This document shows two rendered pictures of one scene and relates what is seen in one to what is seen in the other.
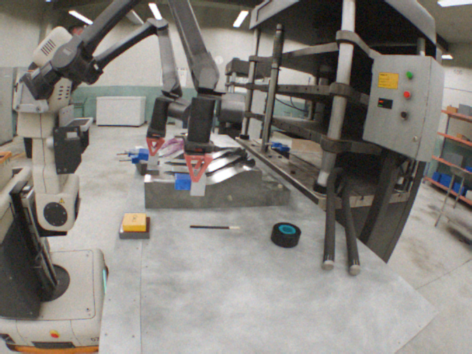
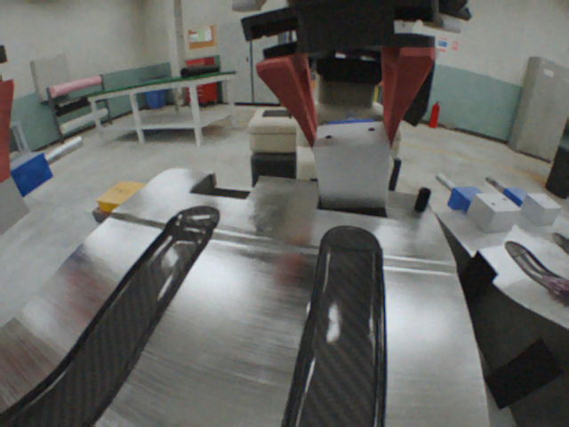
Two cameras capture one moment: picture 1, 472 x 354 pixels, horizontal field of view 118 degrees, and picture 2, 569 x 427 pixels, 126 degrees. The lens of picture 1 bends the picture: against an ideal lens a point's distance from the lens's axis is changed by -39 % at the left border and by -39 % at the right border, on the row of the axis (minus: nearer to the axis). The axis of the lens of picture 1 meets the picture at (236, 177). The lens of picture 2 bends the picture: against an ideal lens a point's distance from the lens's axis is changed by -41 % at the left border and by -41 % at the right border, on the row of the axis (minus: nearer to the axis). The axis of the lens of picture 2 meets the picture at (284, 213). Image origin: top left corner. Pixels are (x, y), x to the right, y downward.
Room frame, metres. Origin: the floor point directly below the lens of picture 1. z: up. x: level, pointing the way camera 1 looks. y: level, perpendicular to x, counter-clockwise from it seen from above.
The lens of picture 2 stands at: (0.84, 0.14, 0.99)
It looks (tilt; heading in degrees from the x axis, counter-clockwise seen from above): 34 degrees down; 123
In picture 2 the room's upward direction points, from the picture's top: straight up
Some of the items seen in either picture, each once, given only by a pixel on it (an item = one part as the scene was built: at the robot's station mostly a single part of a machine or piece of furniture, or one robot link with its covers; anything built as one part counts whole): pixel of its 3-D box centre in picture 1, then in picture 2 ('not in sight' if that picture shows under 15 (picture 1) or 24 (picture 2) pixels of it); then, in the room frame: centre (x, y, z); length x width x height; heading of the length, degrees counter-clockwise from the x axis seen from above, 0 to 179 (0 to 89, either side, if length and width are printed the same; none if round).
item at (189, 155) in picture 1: (196, 162); not in sight; (0.54, 0.10, 0.99); 0.07 x 0.07 x 0.09; 19
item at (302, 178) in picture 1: (312, 162); not in sight; (1.66, -0.56, 0.76); 1.30 x 0.84 x 0.07; 19
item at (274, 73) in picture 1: (270, 109); not in sight; (1.71, -0.18, 1.10); 0.05 x 0.05 x 1.30
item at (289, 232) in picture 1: (286, 234); not in sight; (0.54, -0.16, 0.82); 0.08 x 0.08 x 0.04
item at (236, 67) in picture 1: (243, 102); not in sight; (5.83, 0.05, 1.03); 1.54 x 0.94 x 2.06; 12
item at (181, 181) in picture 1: (178, 181); (32, 168); (0.54, 0.14, 0.93); 0.13 x 0.05 x 0.05; 109
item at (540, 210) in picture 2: (129, 153); (513, 198); (1.00, 0.52, 0.86); 0.13 x 0.05 x 0.05; 126
